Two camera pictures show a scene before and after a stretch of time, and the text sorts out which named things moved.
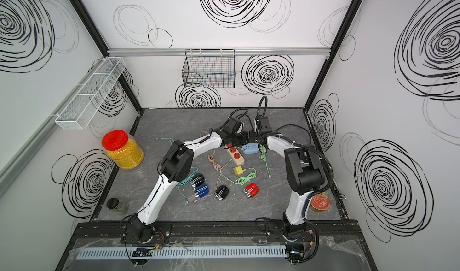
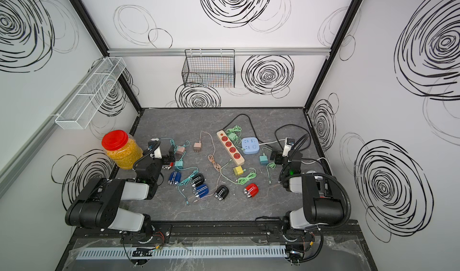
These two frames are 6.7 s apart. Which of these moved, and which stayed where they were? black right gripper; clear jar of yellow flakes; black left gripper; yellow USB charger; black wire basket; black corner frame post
Moved: black left gripper; black right gripper
Stayed: yellow USB charger; black corner frame post; clear jar of yellow flakes; black wire basket
